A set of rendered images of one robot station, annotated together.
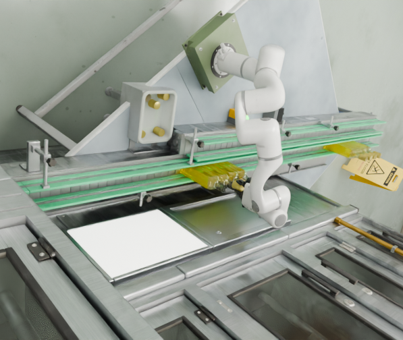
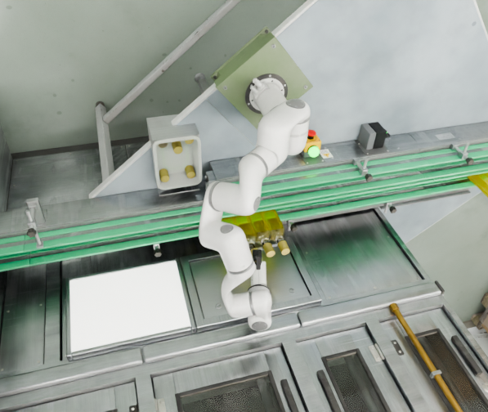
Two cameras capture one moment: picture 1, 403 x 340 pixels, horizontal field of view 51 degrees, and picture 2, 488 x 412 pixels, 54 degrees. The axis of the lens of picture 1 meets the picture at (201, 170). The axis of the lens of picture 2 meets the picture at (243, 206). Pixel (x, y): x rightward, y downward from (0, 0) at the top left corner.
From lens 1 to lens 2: 1.07 m
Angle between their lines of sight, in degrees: 31
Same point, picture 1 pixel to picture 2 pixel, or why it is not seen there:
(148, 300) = (93, 383)
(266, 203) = (234, 311)
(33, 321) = not seen: outside the picture
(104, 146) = (129, 186)
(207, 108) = not seen: hidden behind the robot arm
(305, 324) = not seen: outside the picture
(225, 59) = (258, 98)
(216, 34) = (248, 66)
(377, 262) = (399, 387)
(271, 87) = (239, 190)
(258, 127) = (213, 239)
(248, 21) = (319, 29)
